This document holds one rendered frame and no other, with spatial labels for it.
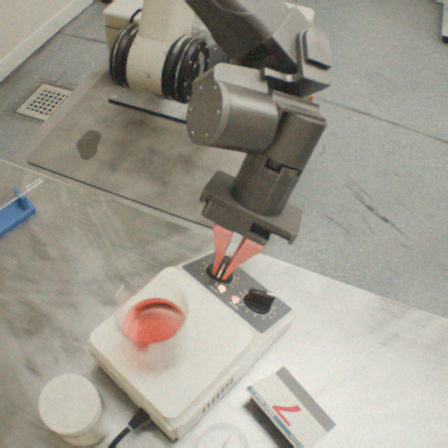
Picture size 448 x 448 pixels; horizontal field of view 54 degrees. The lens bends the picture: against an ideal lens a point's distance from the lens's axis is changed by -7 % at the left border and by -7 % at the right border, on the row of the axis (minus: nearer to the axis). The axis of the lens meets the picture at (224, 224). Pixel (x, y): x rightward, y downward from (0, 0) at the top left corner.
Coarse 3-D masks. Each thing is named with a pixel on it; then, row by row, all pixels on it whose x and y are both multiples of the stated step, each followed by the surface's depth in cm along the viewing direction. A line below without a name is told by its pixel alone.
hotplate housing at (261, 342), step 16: (224, 304) 49; (240, 320) 48; (288, 320) 52; (256, 336) 47; (272, 336) 49; (96, 352) 45; (256, 352) 48; (112, 368) 45; (240, 368) 46; (128, 384) 44; (224, 384) 45; (144, 400) 43; (208, 400) 44; (144, 416) 45; (160, 416) 42; (192, 416) 43; (176, 432) 43
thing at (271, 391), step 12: (264, 384) 49; (276, 384) 50; (264, 396) 47; (276, 396) 48; (288, 396) 49; (276, 408) 46; (288, 408) 47; (300, 408) 48; (288, 420) 46; (300, 420) 47; (300, 432) 45; (312, 432) 46
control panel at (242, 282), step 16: (208, 256) 56; (192, 272) 52; (240, 272) 55; (208, 288) 50; (240, 288) 53; (256, 288) 54; (240, 304) 50; (272, 304) 52; (256, 320) 49; (272, 320) 50
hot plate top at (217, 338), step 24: (192, 288) 48; (192, 312) 46; (216, 312) 46; (96, 336) 44; (120, 336) 44; (192, 336) 45; (216, 336) 45; (240, 336) 45; (120, 360) 43; (192, 360) 43; (216, 360) 43; (144, 384) 42; (168, 384) 42; (192, 384) 42; (168, 408) 40
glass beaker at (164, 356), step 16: (128, 288) 39; (144, 288) 41; (160, 288) 41; (176, 288) 39; (112, 304) 38; (128, 304) 41; (112, 320) 37; (128, 336) 36; (176, 336) 37; (128, 352) 42; (144, 352) 38; (160, 352) 38; (176, 352) 40; (144, 368) 42; (160, 368) 41
